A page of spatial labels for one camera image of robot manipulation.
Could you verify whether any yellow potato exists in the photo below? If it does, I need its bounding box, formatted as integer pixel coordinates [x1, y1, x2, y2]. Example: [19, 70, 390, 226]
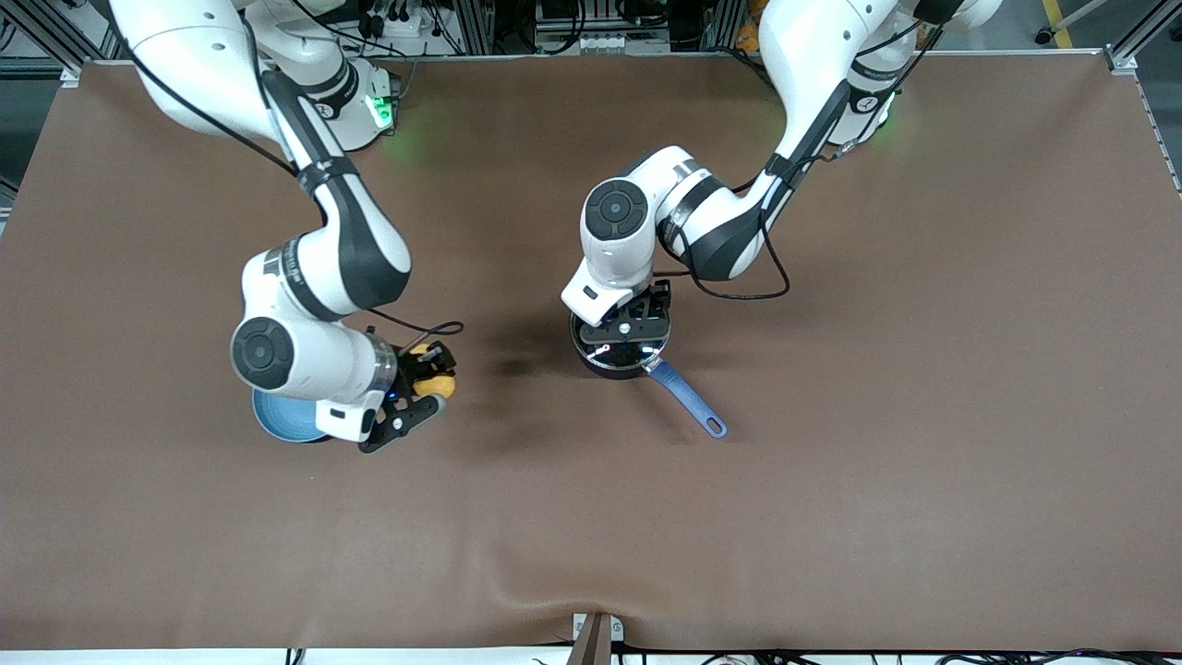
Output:
[409, 344, 458, 401]

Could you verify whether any glass lid with blue knob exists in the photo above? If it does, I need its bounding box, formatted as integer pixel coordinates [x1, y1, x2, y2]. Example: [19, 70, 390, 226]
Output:
[570, 312, 669, 371]

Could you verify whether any blue plate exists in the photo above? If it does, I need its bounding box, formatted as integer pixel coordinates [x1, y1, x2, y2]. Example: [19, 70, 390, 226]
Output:
[251, 387, 335, 445]

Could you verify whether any brown table cover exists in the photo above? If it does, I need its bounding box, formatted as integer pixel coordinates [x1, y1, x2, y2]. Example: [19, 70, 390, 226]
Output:
[0, 54, 1182, 653]

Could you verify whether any bag of orange snacks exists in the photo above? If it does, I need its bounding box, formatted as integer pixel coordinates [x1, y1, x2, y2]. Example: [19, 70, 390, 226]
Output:
[735, 0, 775, 54]

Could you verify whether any white power strip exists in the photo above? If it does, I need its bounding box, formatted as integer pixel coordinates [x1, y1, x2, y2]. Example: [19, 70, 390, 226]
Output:
[355, 7, 437, 43]

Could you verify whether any dark pot with blue handle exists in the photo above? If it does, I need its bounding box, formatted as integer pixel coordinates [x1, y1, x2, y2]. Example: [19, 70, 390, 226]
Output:
[570, 312, 730, 441]

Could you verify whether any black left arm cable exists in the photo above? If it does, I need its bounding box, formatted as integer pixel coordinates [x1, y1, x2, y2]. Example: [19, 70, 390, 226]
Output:
[657, 17, 945, 303]

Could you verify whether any metal table edge bracket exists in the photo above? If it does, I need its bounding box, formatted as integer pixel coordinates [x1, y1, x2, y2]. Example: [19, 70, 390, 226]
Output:
[567, 611, 625, 665]

